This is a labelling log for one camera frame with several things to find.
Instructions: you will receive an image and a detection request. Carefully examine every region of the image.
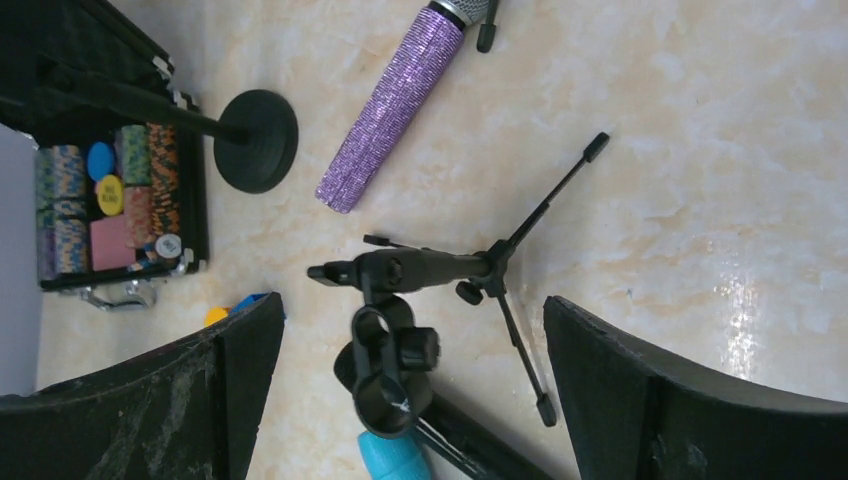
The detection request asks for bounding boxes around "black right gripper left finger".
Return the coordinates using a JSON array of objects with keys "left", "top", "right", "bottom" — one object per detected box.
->
[{"left": 1, "top": 292, "right": 285, "bottom": 479}]

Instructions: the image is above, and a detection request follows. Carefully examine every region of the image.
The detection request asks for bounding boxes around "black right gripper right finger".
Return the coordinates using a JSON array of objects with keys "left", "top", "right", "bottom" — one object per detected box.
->
[{"left": 543, "top": 296, "right": 847, "bottom": 479}]

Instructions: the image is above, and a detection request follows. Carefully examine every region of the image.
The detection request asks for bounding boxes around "black tripod microphone stand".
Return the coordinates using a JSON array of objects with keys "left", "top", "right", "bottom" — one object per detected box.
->
[{"left": 307, "top": 132, "right": 610, "bottom": 439}]

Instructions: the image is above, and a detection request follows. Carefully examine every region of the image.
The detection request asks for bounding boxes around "teal blue microphone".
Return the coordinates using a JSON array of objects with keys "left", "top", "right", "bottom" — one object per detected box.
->
[{"left": 357, "top": 431, "right": 432, "bottom": 480}]

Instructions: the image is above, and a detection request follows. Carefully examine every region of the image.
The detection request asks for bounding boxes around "purple glitter microphone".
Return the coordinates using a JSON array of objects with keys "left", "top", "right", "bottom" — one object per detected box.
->
[{"left": 315, "top": 1, "right": 488, "bottom": 214}]

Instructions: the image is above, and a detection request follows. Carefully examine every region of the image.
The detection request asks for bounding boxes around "black round-base microphone stand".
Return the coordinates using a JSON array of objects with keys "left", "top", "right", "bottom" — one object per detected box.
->
[{"left": 1, "top": 64, "right": 298, "bottom": 194}]

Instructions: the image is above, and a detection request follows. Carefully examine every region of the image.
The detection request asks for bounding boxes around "yellow traffic light toy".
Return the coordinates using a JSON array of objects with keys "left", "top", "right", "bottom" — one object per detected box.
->
[{"left": 204, "top": 307, "right": 230, "bottom": 327}]

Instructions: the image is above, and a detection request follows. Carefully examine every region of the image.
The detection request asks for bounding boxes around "blue toy block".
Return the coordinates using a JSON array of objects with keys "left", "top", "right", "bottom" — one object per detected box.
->
[{"left": 228, "top": 291, "right": 287, "bottom": 322}]

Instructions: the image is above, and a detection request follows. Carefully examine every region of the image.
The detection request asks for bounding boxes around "black orange-tipped microphone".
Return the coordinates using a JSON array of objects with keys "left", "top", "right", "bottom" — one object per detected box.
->
[{"left": 333, "top": 341, "right": 554, "bottom": 480}]

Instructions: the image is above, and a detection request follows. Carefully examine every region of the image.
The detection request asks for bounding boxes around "black poker chip case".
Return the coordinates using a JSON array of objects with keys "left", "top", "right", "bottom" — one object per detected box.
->
[{"left": 1, "top": 1, "right": 208, "bottom": 310}]

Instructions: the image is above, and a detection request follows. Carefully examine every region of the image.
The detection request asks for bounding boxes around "black shock-mount tripod stand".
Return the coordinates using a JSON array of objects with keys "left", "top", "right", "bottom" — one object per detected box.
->
[{"left": 476, "top": 0, "right": 500, "bottom": 54}]

